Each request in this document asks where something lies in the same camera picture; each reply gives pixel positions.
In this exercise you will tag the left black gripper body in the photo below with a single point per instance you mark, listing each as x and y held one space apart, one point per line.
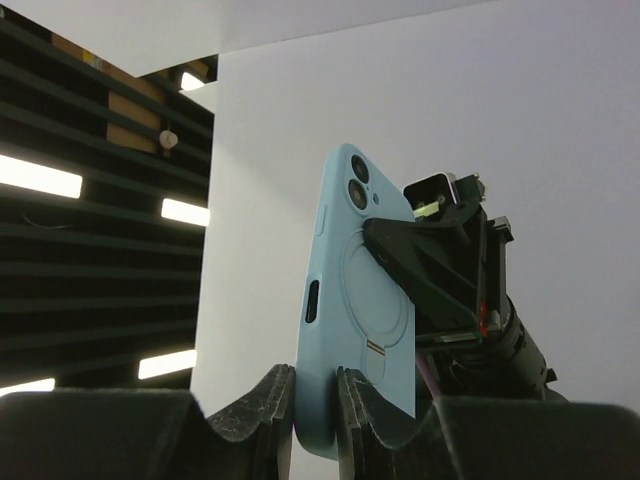
497 235

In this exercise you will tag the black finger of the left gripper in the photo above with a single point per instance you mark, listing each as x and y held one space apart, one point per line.
438 264

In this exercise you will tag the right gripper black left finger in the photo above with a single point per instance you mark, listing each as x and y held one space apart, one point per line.
148 434

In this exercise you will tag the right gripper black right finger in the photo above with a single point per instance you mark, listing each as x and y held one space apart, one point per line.
477 438

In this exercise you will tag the phone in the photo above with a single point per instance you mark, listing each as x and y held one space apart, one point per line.
354 315

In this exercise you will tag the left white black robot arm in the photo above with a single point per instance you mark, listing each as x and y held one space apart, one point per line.
512 367

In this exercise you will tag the ceiling light strip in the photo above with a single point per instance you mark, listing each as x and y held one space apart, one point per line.
175 210
166 364
23 174
41 385

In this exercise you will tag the ceiling light strip lower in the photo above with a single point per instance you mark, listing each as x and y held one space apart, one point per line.
175 210

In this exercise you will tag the ceiling light strip upper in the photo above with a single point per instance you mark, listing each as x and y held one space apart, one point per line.
23 174

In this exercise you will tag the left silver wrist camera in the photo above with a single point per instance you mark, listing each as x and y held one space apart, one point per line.
431 195

